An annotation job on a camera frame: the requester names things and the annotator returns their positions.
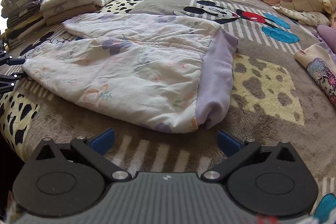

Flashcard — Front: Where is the white floral quilted pajama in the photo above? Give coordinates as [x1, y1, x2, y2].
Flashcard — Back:
[23, 13, 238, 133]

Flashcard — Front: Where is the tall folded clothes stack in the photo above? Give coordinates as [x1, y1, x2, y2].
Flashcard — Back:
[1, 0, 45, 49]

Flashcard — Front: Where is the folded white quilted clothes stack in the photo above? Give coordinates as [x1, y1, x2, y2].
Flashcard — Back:
[39, 0, 117, 27]

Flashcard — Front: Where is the Mickey Mouse grey blanket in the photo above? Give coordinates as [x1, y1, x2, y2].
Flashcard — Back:
[0, 0, 336, 224]

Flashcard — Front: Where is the cream sequin patterned garment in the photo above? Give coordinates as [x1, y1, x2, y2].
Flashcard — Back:
[294, 42, 335, 106]

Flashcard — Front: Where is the purple pillow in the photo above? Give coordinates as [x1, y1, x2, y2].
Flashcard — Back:
[317, 25, 336, 53]

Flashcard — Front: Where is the white floral small blanket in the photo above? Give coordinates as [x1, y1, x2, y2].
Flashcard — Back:
[272, 0, 335, 27]

